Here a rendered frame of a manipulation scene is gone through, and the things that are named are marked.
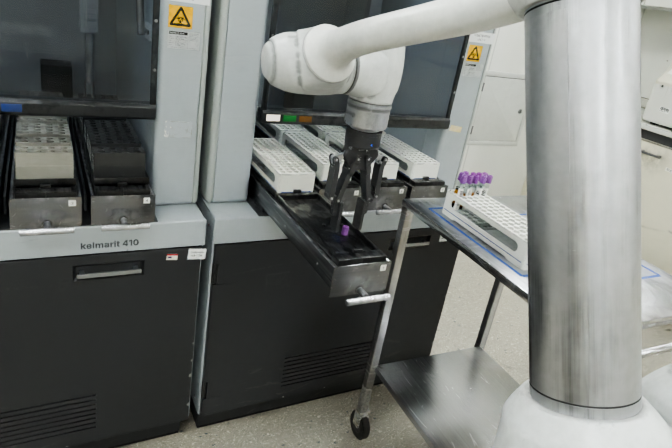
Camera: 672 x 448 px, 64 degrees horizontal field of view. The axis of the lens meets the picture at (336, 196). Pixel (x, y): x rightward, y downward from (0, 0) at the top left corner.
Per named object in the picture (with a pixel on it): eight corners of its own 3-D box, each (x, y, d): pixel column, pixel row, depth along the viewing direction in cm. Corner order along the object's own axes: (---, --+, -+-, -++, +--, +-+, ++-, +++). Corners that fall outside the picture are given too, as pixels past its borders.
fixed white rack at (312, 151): (279, 150, 170) (282, 131, 168) (308, 150, 175) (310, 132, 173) (319, 185, 146) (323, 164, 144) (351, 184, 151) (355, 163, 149)
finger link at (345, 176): (362, 157, 111) (357, 156, 111) (341, 205, 114) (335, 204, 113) (353, 151, 114) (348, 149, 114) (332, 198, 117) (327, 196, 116)
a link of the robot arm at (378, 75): (376, 93, 116) (323, 91, 109) (391, 19, 110) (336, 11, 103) (406, 107, 107) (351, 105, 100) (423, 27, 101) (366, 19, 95)
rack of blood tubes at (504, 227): (440, 211, 138) (446, 189, 136) (471, 210, 142) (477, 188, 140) (521, 270, 113) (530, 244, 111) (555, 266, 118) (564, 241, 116)
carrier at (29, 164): (74, 174, 122) (73, 149, 120) (74, 178, 120) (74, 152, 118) (14, 175, 116) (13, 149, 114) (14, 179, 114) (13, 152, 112)
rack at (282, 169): (240, 157, 157) (242, 137, 155) (272, 157, 162) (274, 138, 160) (277, 197, 133) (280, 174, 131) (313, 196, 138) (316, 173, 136)
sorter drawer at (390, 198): (276, 137, 207) (279, 115, 204) (308, 138, 214) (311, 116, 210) (371, 217, 149) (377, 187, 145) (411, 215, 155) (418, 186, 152)
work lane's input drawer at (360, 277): (228, 175, 161) (231, 146, 158) (271, 174, 168) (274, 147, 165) (338, 311, 103) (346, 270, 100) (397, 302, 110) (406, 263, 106)
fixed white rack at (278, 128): (247, 122, 195) (249, 105, 193) (273, 123, 200) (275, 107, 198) (277, 148, 171) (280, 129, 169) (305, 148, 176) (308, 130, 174)
